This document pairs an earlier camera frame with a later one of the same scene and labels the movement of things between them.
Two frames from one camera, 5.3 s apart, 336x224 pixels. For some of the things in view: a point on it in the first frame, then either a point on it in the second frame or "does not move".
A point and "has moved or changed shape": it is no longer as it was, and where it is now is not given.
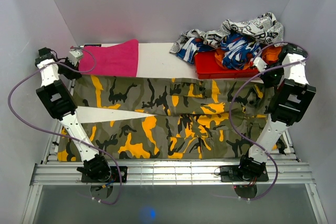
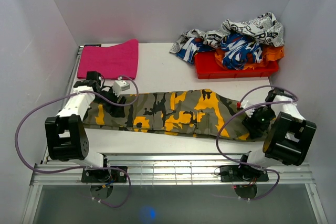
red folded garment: x=207 y=67 does not move
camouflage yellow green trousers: x=192 y=118 has moved or changed shape
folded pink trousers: x=120 y=60 does not move
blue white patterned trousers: x=237 y=51 does not move
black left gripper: x=72 y=75 to x=116 y=110
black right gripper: x=268 y=82 to x=249 y=123
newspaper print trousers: x=265 y=28 does not move
